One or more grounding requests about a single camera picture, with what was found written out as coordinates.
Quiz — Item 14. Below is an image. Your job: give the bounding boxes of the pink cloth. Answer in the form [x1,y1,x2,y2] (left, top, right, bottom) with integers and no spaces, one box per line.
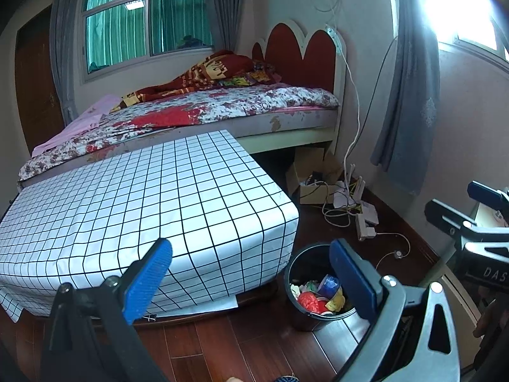
[31,95,122,158]

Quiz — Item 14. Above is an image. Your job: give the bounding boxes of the thin white cable round plug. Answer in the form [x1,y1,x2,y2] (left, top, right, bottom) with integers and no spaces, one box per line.
[374,233,412,271]

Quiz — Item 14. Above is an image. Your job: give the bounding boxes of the floral bedsheet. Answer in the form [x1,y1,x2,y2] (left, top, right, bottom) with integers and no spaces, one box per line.
[19,87,340,181]

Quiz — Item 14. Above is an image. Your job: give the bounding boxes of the white small table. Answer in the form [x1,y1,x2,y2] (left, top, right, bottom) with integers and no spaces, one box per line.
[429,201,509,287]

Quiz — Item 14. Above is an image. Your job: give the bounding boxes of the grey mattress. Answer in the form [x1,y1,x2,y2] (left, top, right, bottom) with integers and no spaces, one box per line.
[18,109,340,192]

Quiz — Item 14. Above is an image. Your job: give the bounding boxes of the window with green curtains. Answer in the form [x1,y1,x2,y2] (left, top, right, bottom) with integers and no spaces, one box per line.
[81,0,215,76]

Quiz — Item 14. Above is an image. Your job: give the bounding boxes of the person's right hand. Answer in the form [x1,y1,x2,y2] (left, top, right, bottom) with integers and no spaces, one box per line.
[472,296,509,341]

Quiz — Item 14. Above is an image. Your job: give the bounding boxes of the grey curtain with snowflake print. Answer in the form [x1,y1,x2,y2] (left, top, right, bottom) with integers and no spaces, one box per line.
[370,0,440,195]

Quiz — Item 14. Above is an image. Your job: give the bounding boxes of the bright side window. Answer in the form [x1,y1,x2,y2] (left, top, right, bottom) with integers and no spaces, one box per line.
[422,0,509,62]

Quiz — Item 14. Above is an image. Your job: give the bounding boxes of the red patterned blanket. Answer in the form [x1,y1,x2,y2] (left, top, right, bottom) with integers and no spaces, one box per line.
[109,50,281,114]

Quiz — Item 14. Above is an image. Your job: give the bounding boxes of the tangled white cables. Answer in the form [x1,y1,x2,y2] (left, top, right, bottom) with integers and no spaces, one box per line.
[322,181,368,227]

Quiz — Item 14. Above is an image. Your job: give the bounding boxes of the cardboard box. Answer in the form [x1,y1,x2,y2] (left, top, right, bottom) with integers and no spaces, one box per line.
[286,147,346,205]

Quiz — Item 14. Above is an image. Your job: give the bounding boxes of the yellow cloth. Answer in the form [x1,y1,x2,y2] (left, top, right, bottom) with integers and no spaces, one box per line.
[326,290,346,313]

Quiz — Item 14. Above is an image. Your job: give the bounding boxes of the bed frame with red headboard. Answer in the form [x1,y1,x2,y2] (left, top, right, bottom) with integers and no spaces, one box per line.
[239,19,348,156]

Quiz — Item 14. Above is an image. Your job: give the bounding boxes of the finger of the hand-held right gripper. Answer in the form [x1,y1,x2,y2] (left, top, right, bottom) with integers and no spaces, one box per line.
[467,180,509,212]
[424,200,509,243]

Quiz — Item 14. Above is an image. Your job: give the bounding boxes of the white checked tablecloth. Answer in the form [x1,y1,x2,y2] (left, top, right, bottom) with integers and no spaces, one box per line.
[0,129,300,323]

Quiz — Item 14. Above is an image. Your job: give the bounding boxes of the blue cup with yellow cloth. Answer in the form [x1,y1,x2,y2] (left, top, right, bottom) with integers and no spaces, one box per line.
[318,274,342,299]

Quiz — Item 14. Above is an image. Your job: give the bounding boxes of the white power strip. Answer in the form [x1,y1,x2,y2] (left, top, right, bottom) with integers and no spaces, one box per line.
[355,203,379,241]

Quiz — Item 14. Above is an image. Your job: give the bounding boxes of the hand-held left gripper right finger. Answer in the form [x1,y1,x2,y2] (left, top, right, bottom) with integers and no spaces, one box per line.
[329,238,464,382]

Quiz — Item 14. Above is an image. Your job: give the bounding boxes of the long white cable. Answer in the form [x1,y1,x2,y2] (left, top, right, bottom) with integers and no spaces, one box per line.
[324,24,362,208]

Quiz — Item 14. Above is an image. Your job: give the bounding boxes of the red plastic bag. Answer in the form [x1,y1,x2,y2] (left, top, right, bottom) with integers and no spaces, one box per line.
[297,291,329,314]

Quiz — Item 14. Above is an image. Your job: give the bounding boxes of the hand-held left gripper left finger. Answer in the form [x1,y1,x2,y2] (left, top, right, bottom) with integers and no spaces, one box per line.
[40,238,173,382]

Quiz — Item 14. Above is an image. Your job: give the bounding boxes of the brown wooden door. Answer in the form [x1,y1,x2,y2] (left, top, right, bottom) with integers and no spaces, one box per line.
[15,6,66,156]

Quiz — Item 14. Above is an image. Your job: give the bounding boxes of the white router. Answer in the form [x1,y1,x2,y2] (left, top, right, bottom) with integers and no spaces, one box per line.
[333,175,366,209]

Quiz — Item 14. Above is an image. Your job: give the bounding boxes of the long black cable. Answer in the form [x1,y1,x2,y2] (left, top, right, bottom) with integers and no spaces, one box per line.
[346,36,399,208]

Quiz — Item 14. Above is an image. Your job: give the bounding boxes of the black trash bin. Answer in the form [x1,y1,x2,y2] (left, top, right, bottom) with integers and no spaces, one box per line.
[283,243,359,332]

